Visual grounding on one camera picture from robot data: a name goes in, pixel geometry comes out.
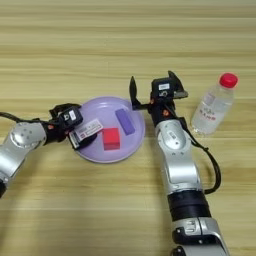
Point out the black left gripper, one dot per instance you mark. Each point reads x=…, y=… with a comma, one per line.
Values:
x=55, y=131

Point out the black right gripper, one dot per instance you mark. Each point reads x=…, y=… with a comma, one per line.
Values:
x=163, y=111

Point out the small white red card box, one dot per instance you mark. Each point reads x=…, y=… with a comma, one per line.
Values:
x=88, y=128

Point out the red cube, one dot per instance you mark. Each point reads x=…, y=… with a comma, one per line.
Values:
x=111, y=138

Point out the clear bottle with red cap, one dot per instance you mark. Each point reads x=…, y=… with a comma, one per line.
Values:
x=213, y=110

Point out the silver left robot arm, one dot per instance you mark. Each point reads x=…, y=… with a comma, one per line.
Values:
x=20, y=143

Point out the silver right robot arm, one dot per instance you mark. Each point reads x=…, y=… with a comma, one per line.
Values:
x=176, y=156

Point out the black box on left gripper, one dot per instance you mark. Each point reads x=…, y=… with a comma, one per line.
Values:
x=71, y=117

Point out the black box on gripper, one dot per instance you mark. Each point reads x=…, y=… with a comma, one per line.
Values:
x=71, y=117
x=163, y=90

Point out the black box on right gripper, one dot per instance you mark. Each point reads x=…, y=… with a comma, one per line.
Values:
x=163, y=90

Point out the purple round plate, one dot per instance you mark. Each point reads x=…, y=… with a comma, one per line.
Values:
x=100, y=153

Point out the purple rectangular block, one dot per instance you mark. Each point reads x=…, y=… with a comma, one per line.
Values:
x=125, y=121

